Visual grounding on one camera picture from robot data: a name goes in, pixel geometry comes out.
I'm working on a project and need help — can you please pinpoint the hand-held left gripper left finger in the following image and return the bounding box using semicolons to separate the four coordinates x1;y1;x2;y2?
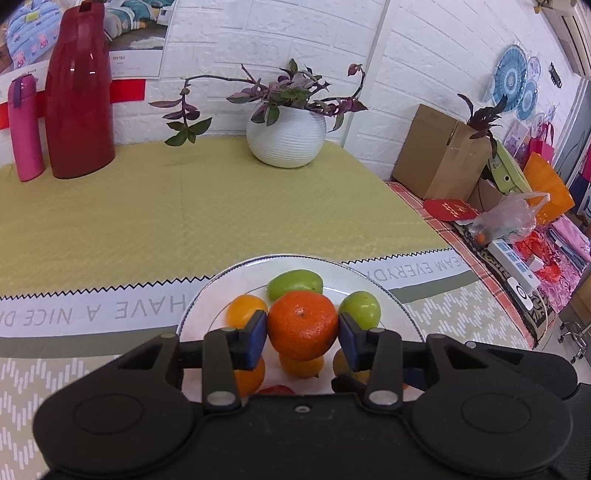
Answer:
117;310;269;413

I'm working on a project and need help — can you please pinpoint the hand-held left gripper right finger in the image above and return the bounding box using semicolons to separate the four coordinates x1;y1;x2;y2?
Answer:
338;312;483;409

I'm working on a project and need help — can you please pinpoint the small yellow green fruit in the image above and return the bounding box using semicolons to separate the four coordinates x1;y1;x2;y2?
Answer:
332;348;356;377

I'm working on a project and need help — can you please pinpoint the yellow orange citrus fruit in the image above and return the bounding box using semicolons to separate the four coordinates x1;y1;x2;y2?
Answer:
225;294;269;329

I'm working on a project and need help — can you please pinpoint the green apple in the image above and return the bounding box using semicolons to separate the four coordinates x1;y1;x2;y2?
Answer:
339;291;382;329

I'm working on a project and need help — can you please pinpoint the round orange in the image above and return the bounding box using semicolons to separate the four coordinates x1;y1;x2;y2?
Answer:
278;352;325;380
233;355;267;398

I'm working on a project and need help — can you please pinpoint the reddish orange tangerine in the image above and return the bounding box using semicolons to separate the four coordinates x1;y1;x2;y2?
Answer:
268;290;339;361

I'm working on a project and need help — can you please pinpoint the white plate with dark rim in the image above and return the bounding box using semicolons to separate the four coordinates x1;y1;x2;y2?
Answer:
176;253;426;398

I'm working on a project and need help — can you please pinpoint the green mango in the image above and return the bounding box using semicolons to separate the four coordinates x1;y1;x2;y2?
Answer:
266;270;323;303

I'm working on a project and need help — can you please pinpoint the office chair base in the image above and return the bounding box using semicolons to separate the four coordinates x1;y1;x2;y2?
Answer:
558;320;589;365

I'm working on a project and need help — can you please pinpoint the white power strip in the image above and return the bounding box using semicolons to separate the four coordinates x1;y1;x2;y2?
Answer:
487;239;548;312

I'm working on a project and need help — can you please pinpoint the pink fabric pile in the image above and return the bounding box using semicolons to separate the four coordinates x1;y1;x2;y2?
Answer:
549;217;591;268

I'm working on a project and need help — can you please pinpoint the olive green tablecloth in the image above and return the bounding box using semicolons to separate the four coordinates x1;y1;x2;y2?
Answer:
0;137;455;301

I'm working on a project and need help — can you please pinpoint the red plaid cloth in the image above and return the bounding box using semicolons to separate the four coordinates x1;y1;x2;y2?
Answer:
387;181;548;349

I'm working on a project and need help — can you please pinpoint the clear plastic bag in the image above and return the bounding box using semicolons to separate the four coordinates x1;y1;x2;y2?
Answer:
468;191;551;243

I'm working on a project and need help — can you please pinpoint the red envelope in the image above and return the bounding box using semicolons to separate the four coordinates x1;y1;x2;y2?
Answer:
423;198;483;222

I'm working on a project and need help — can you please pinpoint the orange bag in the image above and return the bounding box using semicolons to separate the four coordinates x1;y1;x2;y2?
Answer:
523;152;575;225

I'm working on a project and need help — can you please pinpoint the beige chevron cloth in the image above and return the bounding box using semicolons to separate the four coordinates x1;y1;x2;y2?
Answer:
0;247;532;462

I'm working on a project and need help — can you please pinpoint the purple plant in white pot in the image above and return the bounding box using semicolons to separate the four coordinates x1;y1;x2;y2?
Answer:
148;58;368;168

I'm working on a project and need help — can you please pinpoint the green box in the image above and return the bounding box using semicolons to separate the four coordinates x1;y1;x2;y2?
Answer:
488;138;532;192

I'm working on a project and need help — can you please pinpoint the brown cardboard box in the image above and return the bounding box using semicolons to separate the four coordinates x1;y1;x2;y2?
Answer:
392;104;492;200

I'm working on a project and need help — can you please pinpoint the pink gift bag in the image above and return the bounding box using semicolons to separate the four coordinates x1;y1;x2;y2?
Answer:
529;122;557;160

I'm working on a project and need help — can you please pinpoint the dark purple leafy plant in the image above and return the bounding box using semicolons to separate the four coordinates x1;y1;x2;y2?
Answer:
457;92;509;139

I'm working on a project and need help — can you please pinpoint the large blue decorative plate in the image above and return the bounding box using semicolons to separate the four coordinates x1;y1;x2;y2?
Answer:
492;44;528;112

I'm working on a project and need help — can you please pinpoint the red thermos jug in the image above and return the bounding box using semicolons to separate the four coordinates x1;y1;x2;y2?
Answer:
45;1;116;179

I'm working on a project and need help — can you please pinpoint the pink bottle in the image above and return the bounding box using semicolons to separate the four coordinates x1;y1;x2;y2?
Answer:
7;74;45;182

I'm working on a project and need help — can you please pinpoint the white air conditioner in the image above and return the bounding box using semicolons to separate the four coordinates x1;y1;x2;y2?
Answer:
536;0;591;77

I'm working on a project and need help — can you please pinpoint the red strip on wall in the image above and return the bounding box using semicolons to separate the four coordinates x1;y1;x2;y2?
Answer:
0;78;147;130

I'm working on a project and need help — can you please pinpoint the wall poster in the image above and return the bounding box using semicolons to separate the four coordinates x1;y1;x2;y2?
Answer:
0;0;178;79

